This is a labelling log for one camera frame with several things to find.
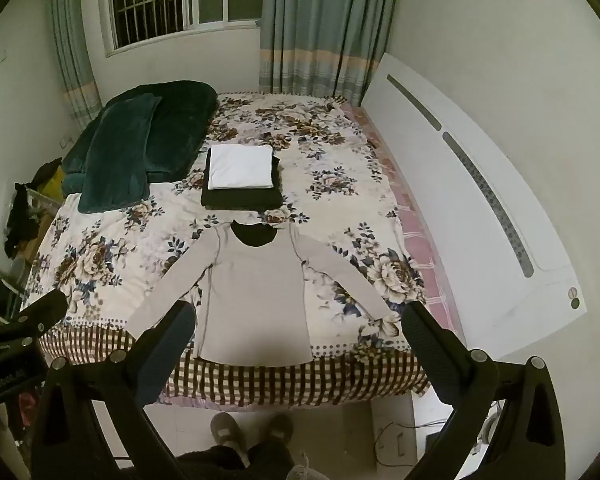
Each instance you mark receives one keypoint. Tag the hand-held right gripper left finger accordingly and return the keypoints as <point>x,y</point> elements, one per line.
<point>166,352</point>

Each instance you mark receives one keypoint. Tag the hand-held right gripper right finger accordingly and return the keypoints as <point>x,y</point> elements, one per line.
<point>427,355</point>

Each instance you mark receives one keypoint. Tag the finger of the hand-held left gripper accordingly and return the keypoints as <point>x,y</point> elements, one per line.
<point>42,312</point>

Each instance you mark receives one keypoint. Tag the beige long-sleeve shirt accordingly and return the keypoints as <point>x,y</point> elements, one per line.
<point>255,300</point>

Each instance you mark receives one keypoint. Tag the dark hanging clothes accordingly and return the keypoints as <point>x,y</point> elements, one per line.
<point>22,215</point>

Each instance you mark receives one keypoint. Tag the green storage rack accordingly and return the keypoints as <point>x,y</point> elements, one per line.
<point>2,272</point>

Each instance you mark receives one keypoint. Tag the grey slipper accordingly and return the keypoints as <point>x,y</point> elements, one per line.
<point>228,432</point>

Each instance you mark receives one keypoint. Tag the pink checked mattress cover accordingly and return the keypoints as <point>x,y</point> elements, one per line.
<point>422,240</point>

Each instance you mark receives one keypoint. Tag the person's dark trousers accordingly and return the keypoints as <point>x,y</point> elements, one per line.
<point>230,462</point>

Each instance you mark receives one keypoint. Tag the white headboard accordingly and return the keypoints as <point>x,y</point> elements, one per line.
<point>460,220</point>

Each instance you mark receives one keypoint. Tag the black folded garment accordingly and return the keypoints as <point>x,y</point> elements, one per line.
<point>240,198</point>

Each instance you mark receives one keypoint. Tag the dark green pillow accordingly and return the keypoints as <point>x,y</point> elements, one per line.
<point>117,155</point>

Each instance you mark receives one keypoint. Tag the floral bedsheet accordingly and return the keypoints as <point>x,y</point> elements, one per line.
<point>330,200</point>

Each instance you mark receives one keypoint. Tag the white folded garment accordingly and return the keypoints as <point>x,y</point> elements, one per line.
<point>240,167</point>

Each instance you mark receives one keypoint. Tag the green plush quilt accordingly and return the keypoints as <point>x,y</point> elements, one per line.
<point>180,125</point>

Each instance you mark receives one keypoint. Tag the narrow blue-grey curtain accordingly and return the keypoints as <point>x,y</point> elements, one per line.
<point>75,45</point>

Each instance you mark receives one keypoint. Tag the barred window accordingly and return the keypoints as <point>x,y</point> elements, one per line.
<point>180,0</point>

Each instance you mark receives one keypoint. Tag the wide blue-grey curtain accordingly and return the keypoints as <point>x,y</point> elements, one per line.
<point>325,25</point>

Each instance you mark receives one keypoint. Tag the wall socket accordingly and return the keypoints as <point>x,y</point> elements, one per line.
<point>67,141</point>

